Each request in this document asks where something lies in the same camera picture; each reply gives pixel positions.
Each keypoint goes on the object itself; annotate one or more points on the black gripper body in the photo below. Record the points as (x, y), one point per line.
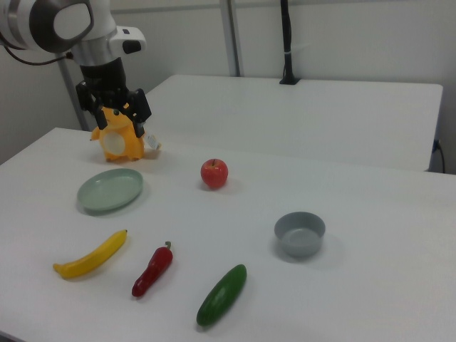
(104, 82)

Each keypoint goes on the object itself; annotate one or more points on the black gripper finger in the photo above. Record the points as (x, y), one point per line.
(140, 107)
(93, 107)

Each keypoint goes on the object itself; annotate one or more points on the red apple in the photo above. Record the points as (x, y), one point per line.
(214, 174)

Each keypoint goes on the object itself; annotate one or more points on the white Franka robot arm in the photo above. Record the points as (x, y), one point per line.
(101, 21)

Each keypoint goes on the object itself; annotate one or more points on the grey bowl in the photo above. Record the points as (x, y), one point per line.
(300, 237)

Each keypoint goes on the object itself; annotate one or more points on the orange plush toy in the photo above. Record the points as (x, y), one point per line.
(132, 147)

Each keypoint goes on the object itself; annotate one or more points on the pale green plate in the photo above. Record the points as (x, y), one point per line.
(108, 192)

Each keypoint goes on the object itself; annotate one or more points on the yellow banana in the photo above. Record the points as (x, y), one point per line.
(96, 254)

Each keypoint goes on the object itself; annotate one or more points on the red chili pepper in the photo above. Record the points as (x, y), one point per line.
(154, 269)

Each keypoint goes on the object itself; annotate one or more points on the black pole with clamp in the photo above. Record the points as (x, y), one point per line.
(287, 35)

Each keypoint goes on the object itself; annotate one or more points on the green cucumber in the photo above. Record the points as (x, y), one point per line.
(222, 295)

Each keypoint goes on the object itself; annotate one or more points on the grey partition post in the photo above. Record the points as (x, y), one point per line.
(73, 96)
(231, 35)

